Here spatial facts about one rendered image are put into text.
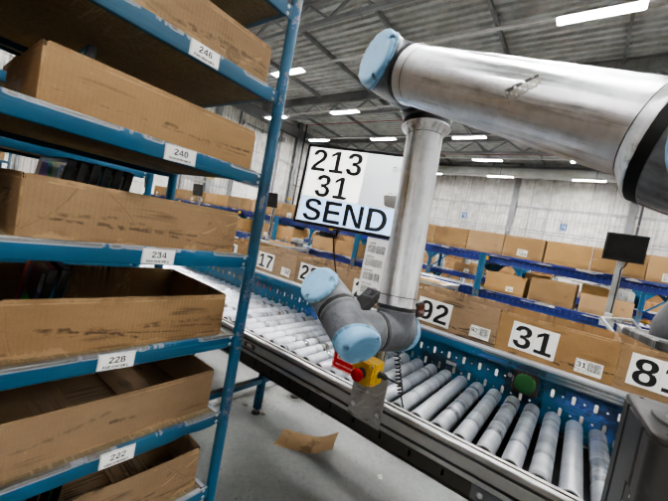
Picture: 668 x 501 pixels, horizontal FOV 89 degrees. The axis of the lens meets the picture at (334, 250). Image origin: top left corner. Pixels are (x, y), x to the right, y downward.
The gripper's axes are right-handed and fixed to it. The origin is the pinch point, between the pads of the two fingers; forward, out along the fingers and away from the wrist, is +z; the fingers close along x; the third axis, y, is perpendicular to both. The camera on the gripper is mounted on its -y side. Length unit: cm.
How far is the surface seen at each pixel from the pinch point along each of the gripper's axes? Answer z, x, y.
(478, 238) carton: 414, -106, -315
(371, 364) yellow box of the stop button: 1.8, 2.2, 8.3
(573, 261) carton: 422, 31, -303
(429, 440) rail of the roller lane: 15.6, 21.3, 19.0
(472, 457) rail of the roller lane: 16.0, 32.5, 17.6
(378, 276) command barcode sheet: -5.3, -4.6, -16.4
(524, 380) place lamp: 55, 36, -17
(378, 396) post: 12.5, 3.6, 14.7
